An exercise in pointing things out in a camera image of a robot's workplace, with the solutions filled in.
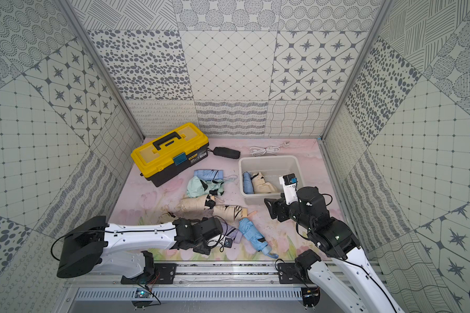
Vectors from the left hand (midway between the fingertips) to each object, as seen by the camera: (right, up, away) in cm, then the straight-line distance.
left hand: (214, 228), depth 81 cm
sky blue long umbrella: (+17, -3, -3) cm, 18 cm away
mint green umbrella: (-10, +16, +9) cm, 21 cm away
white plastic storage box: (+27, +25, +18) cm, 40 cm away
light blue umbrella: (+15, +16, +12) cm, 25 cm away
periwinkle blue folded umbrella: (-6, +21, +19) cm, 29 cm away
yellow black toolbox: (-22, +32, +9) cm, 39 cm away
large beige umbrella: (+21, +16, +12) cm, 28 cm away
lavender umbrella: (+7, -2, +1) cm, 8 cm away
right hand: (+24, +15, -12) cm, 30 cm away
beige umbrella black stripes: (+7, +5, +5) cm, 10 cm away
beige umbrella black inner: (-9, +9, +7) cm, 14 cm away
